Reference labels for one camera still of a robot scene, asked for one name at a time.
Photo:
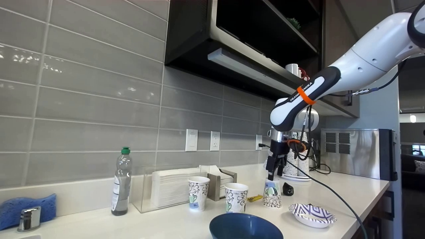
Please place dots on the stack of white cups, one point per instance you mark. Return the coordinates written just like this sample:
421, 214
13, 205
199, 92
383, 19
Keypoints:
297, 162

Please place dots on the clear plastic bottle green cap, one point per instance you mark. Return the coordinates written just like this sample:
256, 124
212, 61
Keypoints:
120, 182

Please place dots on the stainless appliance on counter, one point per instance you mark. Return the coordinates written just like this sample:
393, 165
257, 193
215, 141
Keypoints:
358, 152

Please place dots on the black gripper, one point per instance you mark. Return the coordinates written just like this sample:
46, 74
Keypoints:
277, 152

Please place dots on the blue patterned paper plate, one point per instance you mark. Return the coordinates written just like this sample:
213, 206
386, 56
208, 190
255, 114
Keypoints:
312, 215

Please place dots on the small black object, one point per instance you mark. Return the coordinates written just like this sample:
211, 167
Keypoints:
286, 190

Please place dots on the dark blue bowl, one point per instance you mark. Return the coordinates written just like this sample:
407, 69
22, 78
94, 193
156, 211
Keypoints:
243, 226

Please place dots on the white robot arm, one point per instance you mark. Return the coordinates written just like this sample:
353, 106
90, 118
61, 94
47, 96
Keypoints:
389, 43

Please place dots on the chrome faucet part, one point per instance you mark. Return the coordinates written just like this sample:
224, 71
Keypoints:
29, 219

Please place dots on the white wall outlet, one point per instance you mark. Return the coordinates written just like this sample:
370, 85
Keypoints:
213, 141
191, 140

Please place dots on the clear acrylic napkin holder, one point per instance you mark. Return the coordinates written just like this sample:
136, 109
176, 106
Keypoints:
162, 189

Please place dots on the orange cable clip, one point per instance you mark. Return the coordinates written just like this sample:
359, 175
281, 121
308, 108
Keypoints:
304, 96

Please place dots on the upside-down patterned paper cup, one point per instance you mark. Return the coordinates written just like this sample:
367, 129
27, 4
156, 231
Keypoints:
271, 197

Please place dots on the dark overhead cabinet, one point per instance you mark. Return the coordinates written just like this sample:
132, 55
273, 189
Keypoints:
248, 44

